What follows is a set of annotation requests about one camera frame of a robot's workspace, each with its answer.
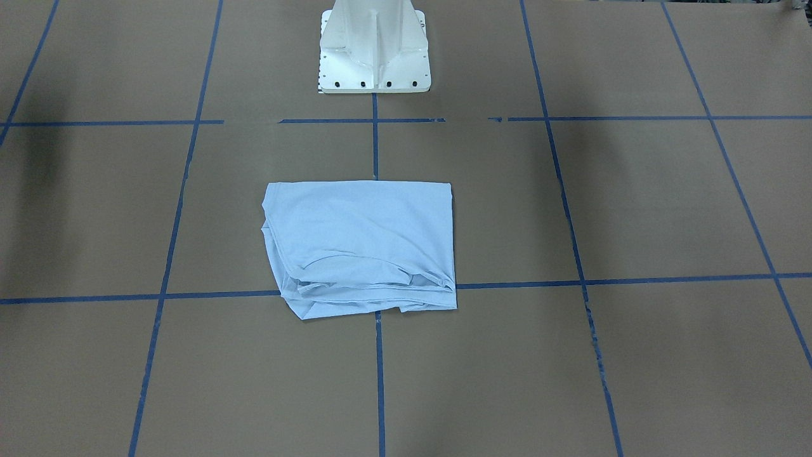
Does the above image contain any light blue t-shirt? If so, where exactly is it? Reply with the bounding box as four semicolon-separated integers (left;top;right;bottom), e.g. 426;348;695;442
261;180;457;321

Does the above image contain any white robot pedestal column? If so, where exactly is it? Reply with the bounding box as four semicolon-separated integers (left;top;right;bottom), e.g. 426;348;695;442
317;1;432;95

